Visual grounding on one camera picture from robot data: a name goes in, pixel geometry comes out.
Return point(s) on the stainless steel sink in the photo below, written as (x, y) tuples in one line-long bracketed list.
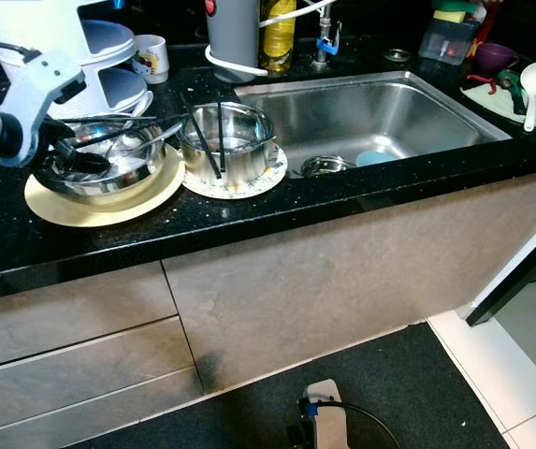
[(380, 117)]

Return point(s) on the purple cup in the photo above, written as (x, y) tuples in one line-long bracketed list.
[(495, 58)]

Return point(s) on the steel tap with blue clip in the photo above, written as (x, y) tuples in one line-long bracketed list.
[(324, 45)]

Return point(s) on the steel sink drain strainer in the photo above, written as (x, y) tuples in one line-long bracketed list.
[(325, 166)]

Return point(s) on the pale green cloth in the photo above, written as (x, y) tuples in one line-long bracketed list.
[(492, 101)]

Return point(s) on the yellow green sponge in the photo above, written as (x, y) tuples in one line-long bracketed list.
[(453, 14)]

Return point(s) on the white tiered steamer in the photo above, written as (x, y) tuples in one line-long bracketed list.
[(24, 23)]

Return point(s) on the steel spoon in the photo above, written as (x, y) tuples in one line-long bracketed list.
[(165, 134)]

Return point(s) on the small round steel lid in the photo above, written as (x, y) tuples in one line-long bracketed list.
[(398, 55)]

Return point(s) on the large steel bowl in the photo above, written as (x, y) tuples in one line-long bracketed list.
[(127, 178)]

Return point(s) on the grey cylinder water filter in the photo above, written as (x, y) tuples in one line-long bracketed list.
[(232, 28)]

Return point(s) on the red bottle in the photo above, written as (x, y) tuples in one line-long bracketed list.
[(487, 11)]

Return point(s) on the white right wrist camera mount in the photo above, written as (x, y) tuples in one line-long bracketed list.
[(325, 416)]

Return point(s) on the small steel pot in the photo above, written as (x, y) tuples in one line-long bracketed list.
[(244, 154)]

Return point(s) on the cream yellow plate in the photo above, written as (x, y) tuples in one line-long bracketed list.
[(99, 215)]

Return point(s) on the clear plastic container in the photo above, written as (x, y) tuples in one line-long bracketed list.
[(445, 45)]

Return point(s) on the yellow oil bottle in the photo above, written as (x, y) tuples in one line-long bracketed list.
[(275, 42)]

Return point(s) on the white patterned plate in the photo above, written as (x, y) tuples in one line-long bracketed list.
[(268, 181)]

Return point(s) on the white printed mug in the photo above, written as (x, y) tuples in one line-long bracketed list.
[(153, 58)]

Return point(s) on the black cabinet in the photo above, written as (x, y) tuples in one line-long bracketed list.
[(515, 277)]

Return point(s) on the grey cabinet door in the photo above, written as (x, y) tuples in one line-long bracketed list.
[(342, 262)]

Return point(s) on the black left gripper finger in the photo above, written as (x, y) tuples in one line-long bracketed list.
[(88, 163)]

